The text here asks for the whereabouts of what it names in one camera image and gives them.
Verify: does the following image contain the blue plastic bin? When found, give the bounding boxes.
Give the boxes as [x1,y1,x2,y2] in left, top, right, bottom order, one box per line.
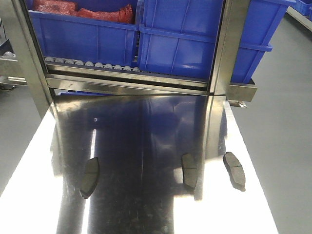
[138,0,295,83]
[25,0,138,66]

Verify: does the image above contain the grey roller conveyor track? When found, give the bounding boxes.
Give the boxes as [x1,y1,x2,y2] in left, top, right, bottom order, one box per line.
[44,57,141,72]

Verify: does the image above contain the left blue plastic bin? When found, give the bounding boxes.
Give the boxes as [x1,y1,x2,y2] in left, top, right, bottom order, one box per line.
[25,0,138,66]

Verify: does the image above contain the stainless steel rack frame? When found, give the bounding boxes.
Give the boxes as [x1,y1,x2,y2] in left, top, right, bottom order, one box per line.
[0,0,257,117]

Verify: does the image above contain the right blue plastic bin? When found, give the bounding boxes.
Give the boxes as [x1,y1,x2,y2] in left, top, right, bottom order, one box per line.
[138,0,295,83]

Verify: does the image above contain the dark brake pad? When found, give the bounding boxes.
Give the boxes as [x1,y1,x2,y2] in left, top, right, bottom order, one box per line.
[181,154,198,190]
[223,152,246,192]
[80,157,99,199]

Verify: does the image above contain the far blue bin corner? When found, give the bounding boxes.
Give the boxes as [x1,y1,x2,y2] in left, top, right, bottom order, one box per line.
[292,0,312,16]

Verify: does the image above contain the red bubble wrap bags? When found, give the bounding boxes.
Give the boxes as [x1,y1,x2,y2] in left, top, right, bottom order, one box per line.
[32,0,134,24]

